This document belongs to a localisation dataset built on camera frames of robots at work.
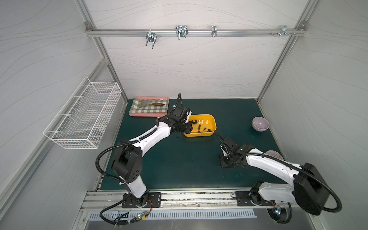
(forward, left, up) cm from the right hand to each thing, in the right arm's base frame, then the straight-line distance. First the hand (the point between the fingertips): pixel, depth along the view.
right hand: (221, 162), depth 84 cm
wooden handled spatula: (+47, +59, 0) cm, 76 cm away
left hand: (+16, +19, +12) cm, 27 cm away
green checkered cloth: (+42, +66, 0) cm, 78 cm away
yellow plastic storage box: (+28, +10, -2) cm, 30 cm away
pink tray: (+36, +64, -1) cm, 73 cm away
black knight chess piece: (+24, +6, -2) cm, 25 cm away
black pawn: (+24, +9, -2) cm, 26 cm away
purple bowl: (+30, -31, -1) cm, 43 cm away
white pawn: (+30, +11, -1) cm, 32 cm away
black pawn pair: (+30, +16, -1) cm, 34 cm away
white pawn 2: (+30, +8, -1) cm, 31 cm away
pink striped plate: (+6, -33, +1) cm, 33 cm away
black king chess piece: (+27, +13, -2) cm, 30 cm away
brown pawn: (+23, +13, -2) cm, 26 cm away
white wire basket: (+5, +72, +30) cm, 78 cm away
